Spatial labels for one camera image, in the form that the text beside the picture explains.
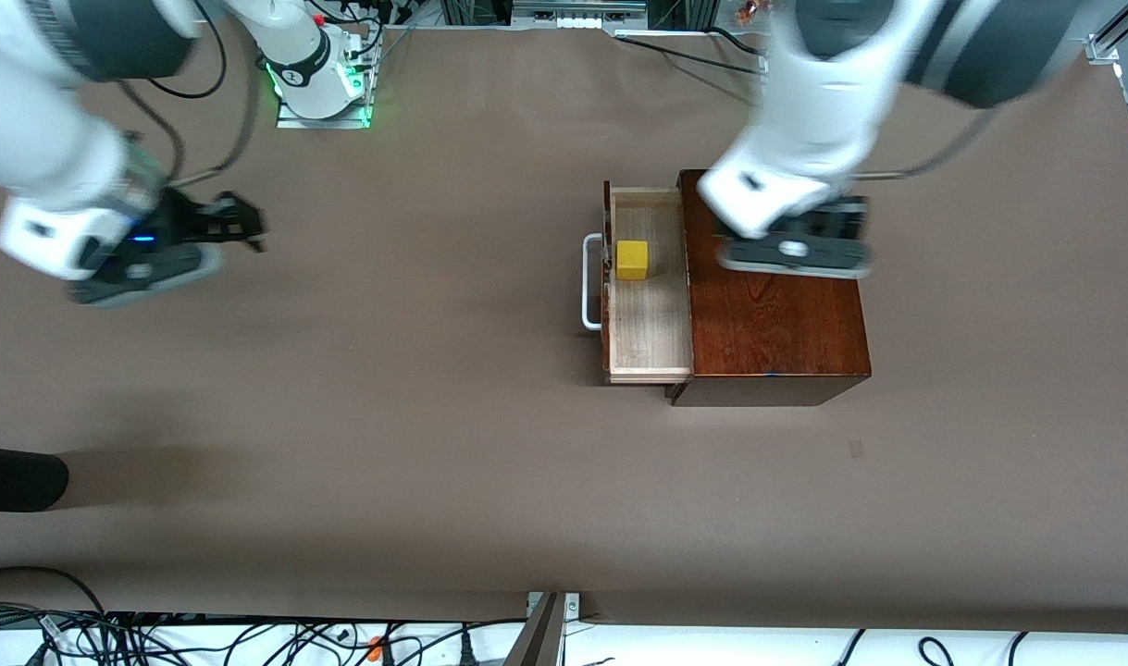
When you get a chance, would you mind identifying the yellow wooden block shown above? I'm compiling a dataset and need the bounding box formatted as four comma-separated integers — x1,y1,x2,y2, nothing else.
615,240,653,281

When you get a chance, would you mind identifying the wooden drawer with white handle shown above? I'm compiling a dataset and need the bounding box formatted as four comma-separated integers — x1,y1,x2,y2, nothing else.
581,179,695,386

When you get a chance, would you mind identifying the dark brown wooden cabinet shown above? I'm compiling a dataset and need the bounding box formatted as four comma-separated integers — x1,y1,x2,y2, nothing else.
665,169,873,408

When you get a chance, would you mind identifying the black padded cylinder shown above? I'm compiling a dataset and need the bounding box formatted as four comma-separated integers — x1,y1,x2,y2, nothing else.
0,445,70,513

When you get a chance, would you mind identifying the grey metal box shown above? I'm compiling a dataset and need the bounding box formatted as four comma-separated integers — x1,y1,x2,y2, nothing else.
511,0,650,21

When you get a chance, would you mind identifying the black cable with metal connector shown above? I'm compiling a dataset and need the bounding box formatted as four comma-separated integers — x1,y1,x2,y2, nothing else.
170,51,261,186

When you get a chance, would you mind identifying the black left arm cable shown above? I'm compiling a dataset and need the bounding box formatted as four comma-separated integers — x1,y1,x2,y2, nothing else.
850,104,1001,182

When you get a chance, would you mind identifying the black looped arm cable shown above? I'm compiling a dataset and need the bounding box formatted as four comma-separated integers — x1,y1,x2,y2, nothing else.
143,0,230,99

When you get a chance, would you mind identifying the short black table cable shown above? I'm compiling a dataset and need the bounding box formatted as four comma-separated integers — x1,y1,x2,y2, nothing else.
707,26,766,53

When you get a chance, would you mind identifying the long black table cable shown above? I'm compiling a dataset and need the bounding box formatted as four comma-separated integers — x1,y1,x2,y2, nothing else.
614,34,766,77

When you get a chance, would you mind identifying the aluminium frame profile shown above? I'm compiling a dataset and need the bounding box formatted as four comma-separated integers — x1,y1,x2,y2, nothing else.
1085,0,1128,66

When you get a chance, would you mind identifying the black floor cable loop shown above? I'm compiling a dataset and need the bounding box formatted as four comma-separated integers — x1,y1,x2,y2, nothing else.
0,565,111,639

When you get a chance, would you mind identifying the long black floor cable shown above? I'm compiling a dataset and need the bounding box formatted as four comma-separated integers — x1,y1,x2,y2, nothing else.
392,616,529,648

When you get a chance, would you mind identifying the dark grey post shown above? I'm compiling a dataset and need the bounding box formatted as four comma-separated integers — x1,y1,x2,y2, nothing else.
503,592,565,666

